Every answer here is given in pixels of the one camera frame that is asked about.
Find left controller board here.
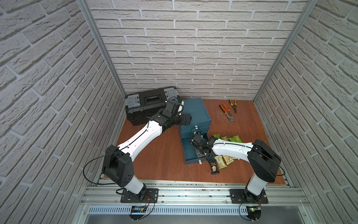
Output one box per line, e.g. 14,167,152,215
129,205,149,221

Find left corner aluminium profile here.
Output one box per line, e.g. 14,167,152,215
77,0,125,99

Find corner aluminium profile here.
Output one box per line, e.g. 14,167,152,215
77,0,125,99
253,0,319,104

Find right corner aluminium profile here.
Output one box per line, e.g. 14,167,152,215
253,0,319,104

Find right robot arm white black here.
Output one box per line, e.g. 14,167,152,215
190,133,282,202

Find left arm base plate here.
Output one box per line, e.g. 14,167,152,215
120,188,158,203

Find teal bottom drawer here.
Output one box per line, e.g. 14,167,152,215
181,137,207,165

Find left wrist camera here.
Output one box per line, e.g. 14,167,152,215
163,99,184,118

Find orange handled pliers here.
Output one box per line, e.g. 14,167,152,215
219,102,235,121

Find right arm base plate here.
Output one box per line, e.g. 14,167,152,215
229,189,269,204

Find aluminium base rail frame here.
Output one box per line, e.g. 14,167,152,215
72,178,318,224

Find yellow handled pliers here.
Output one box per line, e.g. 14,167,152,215
229,99,237,113

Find controller board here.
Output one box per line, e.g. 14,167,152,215
129,205,149,221
246,206,262,221

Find black plastic toolbox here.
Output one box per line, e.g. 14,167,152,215
125,87,181,126

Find right controller board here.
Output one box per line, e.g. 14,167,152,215
246,206,262,221

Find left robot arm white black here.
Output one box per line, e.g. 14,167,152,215
93,113,192,196

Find teal drawer cabinet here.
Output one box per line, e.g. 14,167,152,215
181,98,212,138

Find beige cookie packet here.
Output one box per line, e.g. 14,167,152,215
215,155,227,169
223,155,234,166

